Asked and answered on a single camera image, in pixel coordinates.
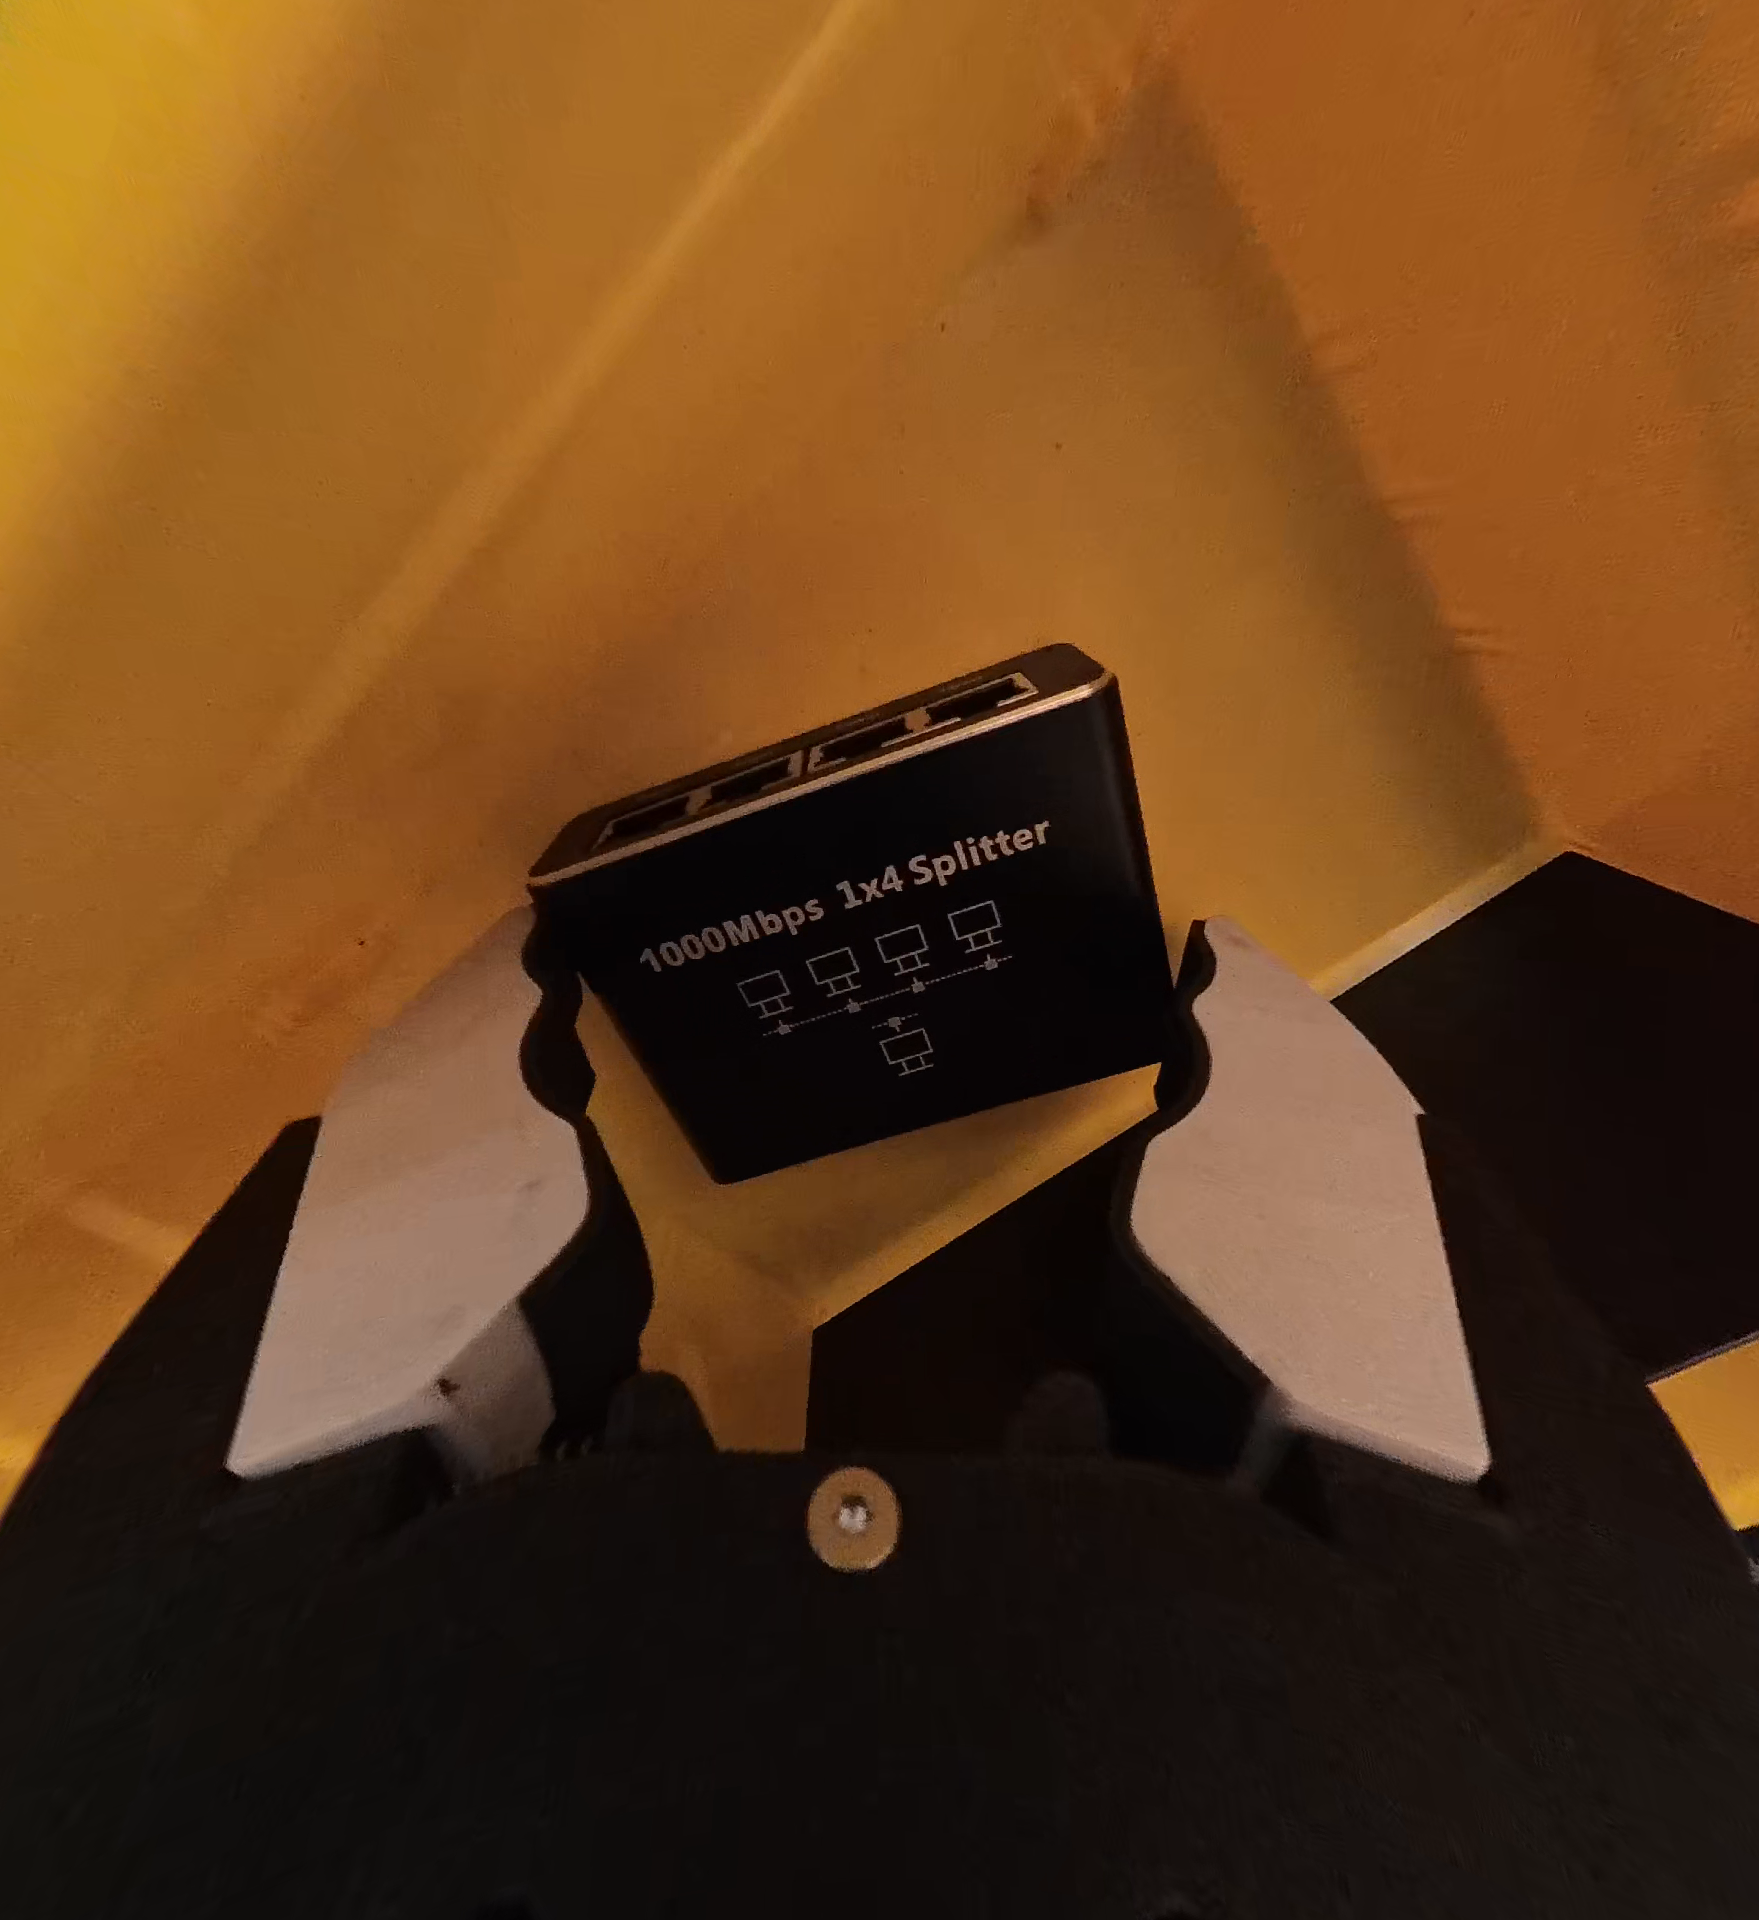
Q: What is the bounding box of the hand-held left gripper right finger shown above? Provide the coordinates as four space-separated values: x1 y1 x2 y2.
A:
1112 919 1493 1486

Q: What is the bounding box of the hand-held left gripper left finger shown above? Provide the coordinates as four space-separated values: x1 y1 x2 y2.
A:
224 903 656 1483

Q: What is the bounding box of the black ethernet switch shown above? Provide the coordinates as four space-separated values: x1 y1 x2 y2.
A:
527 641 1177 1189

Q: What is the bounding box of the yellow plastic bin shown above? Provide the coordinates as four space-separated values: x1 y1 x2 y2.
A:
0 0 1759 1653

